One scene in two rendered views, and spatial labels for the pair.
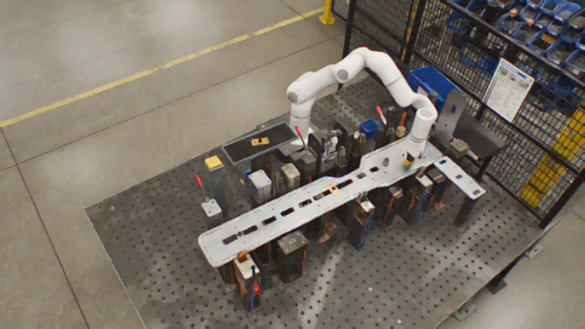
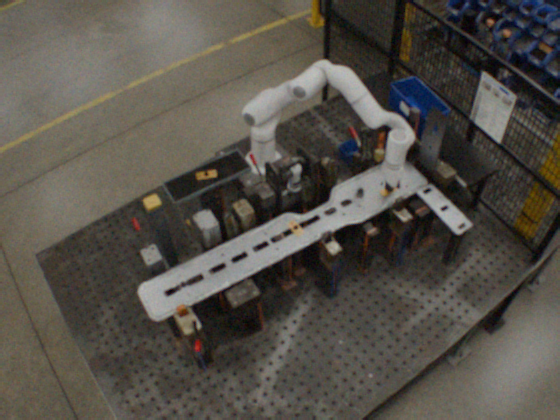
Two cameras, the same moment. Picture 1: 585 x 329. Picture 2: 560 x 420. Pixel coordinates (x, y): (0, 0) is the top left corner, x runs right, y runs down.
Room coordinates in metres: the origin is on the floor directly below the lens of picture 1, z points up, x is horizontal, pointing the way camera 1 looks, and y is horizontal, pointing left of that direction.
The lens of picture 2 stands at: (0.06, -0.26, 2.79)
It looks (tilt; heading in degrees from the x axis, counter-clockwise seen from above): 51 degrees down; 5
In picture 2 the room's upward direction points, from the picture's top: 3 degrees counter-clockwise
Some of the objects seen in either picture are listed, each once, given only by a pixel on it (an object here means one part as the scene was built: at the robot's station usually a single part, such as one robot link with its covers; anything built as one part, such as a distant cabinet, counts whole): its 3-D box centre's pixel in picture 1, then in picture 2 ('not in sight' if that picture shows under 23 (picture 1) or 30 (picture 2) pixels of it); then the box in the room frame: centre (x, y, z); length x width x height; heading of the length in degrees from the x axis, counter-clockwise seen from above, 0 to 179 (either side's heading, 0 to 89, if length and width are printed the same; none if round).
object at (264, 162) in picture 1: (261, 172); (214, 210); (1.54, 0.16, 0.92); 0.10 x 0.08 x 0.45; 124
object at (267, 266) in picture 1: (261, 242); (212, 292); (1.16, 0.13, 0.84); 0.17 x 0.06 x 0.29; 34
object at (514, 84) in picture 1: (507, 90); (493, 107); (1.88, -1.11, 1.30); 0.23 x 0.02 x 0.31; 34
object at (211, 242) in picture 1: (331, 192); (292, 232); (1.38, -0.20, 1.00); 1.38 x 0.22 x 0.02; 124
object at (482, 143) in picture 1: (435, 106); (422, 124); (2.06, -0.85, 1.02); 0.90 x 0.22 x 0.03; 34
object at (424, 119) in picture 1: (422, 122); (397, 146); (1.62, -0.63, 1.28); 0.09 x 0.08 x 0.13; 146
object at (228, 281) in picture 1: (223, 261); (169, 314); (1.04, 0.31, 0.84); 0.18 x 0.06 x 0.29; 34
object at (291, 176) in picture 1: (289, 194); (246, 235); (1.43, 0.01, 0.89); 0.13 x 0.11 x 0.38; 34
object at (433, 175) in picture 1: (429, 191); (414, 226); (1.54, -0.77, 0.84); 0.11 x 0.10 x 0.28; 34
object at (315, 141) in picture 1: (326, 163); (290, 196); (1.62, -0.18, 0.94); 0.18 x 0.13 x 0.49; 124
